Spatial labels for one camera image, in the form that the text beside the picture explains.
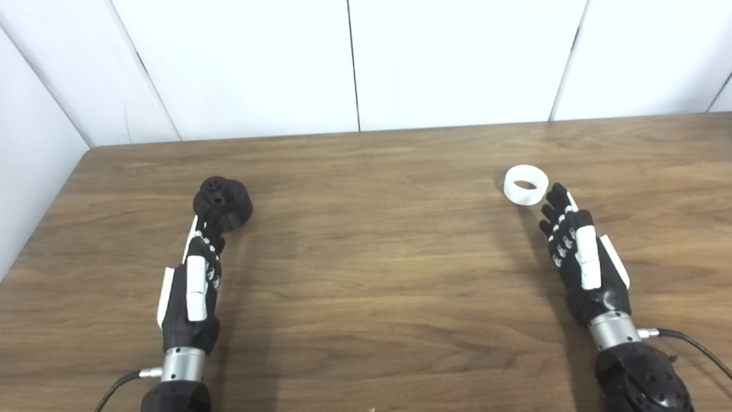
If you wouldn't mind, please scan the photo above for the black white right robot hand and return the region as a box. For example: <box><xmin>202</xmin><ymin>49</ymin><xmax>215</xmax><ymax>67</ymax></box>
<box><xmin>539</xmin><ymin>183</ymin><xmax>632</xmax><ymax>328</ymax></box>

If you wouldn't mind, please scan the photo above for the white plastic ring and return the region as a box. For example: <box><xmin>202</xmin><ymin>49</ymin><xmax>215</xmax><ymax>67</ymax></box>
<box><xmin>504</xmin><ymin>165</ymin><xmax>550</xmax><ymax>207</ymax></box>

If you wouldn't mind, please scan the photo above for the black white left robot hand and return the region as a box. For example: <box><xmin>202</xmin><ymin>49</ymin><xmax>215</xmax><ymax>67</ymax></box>
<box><xmin>157</xmin><ymin>215</ymin><xmax>226</xmax><ymax>355</ymax></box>

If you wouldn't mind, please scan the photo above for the round black part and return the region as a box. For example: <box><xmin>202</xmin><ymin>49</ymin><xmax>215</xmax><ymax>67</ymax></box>
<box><xmin>193</xmin><ymin>176</ymin><xmax>253</xmax><ymax>232</ymax></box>

